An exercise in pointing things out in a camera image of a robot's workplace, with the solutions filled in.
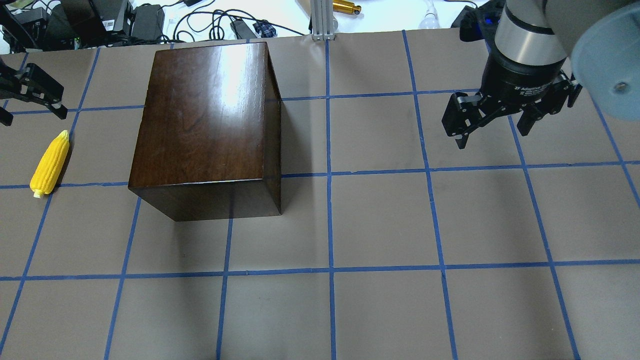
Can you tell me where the black electronics box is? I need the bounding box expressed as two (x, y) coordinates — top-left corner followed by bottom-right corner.
(61, 0), (134, 47)

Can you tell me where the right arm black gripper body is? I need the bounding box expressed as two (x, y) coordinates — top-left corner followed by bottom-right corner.
(478, 54), (570, 107)

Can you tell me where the gold metal cylinder tool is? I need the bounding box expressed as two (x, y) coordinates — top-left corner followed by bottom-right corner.
(332, 0), (362, 16)

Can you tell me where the dark brown wooden cabinet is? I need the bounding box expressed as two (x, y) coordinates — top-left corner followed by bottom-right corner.
(128, 42), (282, 222)

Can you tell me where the aluminium frame post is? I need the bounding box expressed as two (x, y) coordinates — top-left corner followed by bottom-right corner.
(310, 0), (336, 41)

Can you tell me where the black power adapter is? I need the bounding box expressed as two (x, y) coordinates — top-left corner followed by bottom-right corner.
(130, 4), (165, 42)

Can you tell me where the yellow toy corn cob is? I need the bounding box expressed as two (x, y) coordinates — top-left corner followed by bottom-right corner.
(29, 130), (70, 199)

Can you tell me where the white light bulb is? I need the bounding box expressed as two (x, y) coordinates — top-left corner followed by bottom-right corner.
(418, 0), (441, 30)

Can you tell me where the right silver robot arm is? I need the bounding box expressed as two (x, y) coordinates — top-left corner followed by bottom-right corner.
(441, 0), (640, 150)

